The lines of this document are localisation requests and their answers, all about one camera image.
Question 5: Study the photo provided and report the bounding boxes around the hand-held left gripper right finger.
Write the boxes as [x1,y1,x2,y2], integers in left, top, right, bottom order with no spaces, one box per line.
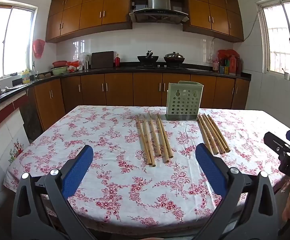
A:
[192,143,284,240]

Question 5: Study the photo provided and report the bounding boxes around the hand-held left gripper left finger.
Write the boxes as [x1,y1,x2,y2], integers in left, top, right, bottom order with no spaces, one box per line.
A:
[11,144,94,240]

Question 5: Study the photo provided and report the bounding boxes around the green perforated chopstick holder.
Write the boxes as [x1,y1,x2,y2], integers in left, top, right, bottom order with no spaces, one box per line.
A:
[165,81,204,121]

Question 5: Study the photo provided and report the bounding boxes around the floral white tablecloth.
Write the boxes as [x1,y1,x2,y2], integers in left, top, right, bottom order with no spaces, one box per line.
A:
[4,105,290,235]

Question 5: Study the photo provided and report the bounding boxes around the large red sauce bottle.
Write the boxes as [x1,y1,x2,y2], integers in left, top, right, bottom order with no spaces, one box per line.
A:
[229,55,237,75]

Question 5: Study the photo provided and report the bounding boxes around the brown base cabinets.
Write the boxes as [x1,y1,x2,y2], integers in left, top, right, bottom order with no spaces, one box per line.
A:
[34,72,250,132]

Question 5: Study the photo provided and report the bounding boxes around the green basin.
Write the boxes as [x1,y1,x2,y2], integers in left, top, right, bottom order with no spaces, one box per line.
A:
[51,66,69,76]

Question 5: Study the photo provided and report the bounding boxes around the red plastic bag on bottles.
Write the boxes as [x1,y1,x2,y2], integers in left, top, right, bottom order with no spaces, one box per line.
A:
[218,49,240,60]

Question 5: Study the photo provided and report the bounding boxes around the black kitchen countertop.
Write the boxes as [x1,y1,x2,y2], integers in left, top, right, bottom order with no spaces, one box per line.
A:
[0,62,251,113]

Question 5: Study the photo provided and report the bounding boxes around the barred sliding window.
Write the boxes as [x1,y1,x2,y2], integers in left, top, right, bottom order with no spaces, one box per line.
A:
[256,0,290,83]

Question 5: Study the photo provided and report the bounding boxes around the orange snack packet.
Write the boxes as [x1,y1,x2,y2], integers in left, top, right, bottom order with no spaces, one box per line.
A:
[67,61,83,72]

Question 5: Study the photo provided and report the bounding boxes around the black gas stove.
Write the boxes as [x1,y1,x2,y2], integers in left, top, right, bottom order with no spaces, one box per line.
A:
[136,64,189,70]

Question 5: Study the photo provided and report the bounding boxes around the dark cutting board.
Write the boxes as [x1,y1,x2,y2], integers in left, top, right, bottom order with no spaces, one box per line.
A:
[91,51,115,69]

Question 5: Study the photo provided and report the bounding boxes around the white plastic bag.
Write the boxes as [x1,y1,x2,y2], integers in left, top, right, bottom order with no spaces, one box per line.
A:
[78,52,91,64]

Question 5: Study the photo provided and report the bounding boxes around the pot with lid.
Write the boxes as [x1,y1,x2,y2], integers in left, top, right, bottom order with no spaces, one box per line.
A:
[163,52,185,64]

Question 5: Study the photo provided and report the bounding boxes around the black wok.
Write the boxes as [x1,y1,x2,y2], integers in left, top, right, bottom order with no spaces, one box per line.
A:
[137,50,159,63]

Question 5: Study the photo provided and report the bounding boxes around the red hanging plastic bag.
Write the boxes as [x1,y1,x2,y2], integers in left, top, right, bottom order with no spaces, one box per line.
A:
[33,39,46,60]

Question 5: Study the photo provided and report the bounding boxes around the sliding window by sink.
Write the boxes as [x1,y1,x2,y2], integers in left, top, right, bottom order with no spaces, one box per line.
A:
[0,4,38,80]

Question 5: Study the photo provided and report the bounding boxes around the steel range hood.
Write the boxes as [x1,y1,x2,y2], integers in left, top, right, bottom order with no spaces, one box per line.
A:
[129,0,189,25]

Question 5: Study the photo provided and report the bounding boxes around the white wall cable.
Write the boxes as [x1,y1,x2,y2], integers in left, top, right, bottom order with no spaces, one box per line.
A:
[243,7,260,40]

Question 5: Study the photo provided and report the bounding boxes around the brown wall cabinets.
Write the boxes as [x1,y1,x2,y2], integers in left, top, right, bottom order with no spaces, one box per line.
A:
[46,0,244,43]

